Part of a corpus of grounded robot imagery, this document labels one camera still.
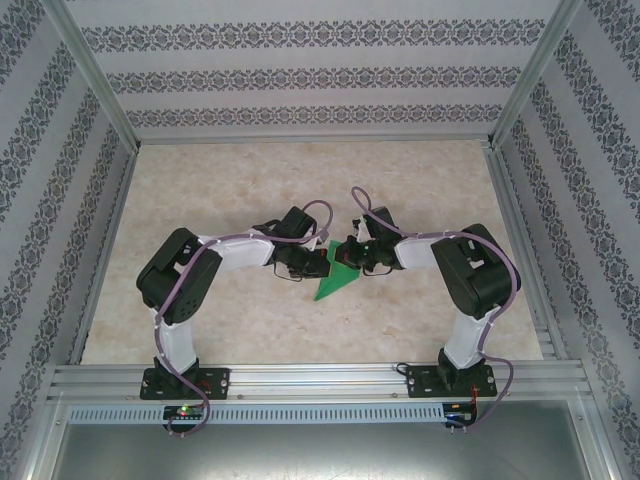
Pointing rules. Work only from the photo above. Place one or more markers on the aluminium mounting rail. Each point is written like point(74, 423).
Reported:
point(315, 380)

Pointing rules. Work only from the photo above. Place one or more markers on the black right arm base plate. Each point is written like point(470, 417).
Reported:
point(420, 382)

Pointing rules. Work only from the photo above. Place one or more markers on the controller circuit board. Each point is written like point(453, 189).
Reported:
point(184, 412)
point(460, 412)

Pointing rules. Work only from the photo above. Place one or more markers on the aluminium side rail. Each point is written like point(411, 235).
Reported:
point(525, 250)
point(107, 250)

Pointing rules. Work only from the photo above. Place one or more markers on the left controller circuit board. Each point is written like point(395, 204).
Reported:
point(184, 412)

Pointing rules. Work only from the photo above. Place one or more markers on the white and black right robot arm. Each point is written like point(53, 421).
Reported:
point(467, 345)

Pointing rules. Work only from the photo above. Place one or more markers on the aluminium frame post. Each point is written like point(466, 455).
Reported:
point(95, 70)
point(537, 65)

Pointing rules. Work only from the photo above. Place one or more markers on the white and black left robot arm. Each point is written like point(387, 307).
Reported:
point(177, 345)

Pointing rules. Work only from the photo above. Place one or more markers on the grey metal sheet panel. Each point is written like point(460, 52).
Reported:
point(320, 452)

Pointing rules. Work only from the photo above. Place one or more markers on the green paper sheet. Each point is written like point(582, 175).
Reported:
point(335, 282)

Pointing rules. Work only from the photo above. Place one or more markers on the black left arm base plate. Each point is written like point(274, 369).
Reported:
point(220, 382)

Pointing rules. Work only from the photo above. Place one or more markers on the right controller circuit board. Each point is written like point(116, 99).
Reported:
point(460, 412)

